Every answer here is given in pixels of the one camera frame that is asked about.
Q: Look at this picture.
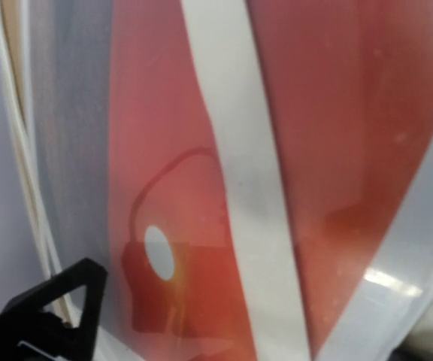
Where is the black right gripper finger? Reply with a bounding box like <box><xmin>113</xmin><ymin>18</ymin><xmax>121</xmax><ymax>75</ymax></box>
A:
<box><xmin>0</xmin><ymin>257</ymin><xmax>108</xmax><ymax>361</ymax></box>

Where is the white mat board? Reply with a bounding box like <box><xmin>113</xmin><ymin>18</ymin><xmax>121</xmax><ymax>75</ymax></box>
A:
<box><xmin>181</xmin><ymin>1</ymin><xmax>433</xmax><ymax>360</ymax></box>

